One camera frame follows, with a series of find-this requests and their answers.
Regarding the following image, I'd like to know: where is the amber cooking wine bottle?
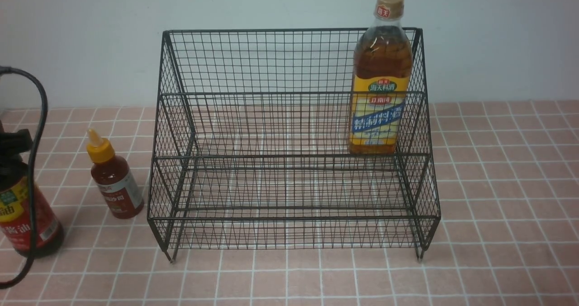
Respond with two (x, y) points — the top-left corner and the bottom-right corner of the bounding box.
(348, 0), (413, 154)

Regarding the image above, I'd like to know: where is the red sauce squeeze bottle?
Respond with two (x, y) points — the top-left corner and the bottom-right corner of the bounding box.
(86, 127), (144, 219)

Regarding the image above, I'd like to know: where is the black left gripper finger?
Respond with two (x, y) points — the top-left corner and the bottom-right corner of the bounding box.
(0, 121), (33, 161)

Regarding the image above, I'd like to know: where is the dark soy sauce bottle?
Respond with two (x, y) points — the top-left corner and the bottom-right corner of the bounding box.
(0, 155), (65, 257)

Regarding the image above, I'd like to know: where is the black wire mesh shelf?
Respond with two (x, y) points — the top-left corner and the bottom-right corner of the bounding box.
(147, 27), (441, 262)

